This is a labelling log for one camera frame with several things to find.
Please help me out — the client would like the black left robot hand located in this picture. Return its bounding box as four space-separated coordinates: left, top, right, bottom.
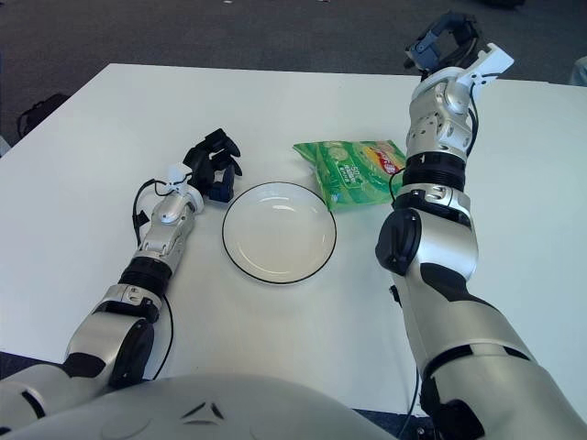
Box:
182 128 243 203

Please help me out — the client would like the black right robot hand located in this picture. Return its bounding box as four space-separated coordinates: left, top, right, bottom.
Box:
403 11 487 74

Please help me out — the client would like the green snack bag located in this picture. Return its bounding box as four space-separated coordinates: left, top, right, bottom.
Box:
292 139 408 215

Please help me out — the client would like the white plate with black rim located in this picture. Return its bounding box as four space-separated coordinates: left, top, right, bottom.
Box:
221 181 338 286

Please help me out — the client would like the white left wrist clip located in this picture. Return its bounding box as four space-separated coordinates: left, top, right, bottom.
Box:
165 164 192 193

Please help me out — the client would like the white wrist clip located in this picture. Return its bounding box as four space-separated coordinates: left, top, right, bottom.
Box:
456 43 515 88
165 164 192 193

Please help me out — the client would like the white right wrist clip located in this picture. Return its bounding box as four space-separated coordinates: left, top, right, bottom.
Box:
456 43 515 88

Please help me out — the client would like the black bag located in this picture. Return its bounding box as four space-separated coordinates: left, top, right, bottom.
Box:
17 93 70 137

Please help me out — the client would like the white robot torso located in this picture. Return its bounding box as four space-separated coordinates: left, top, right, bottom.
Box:
0 373 400 440

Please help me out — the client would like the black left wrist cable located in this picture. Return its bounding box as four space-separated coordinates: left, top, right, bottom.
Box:
132 178 171 248

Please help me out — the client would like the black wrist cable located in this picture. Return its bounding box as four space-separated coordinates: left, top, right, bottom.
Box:
132 178 171 248
463 84 481 155

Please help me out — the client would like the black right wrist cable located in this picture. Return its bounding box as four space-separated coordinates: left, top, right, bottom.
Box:
463 84 481 155

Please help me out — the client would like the black left elbow cable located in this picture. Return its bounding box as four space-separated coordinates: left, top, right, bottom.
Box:
149 292 175 380

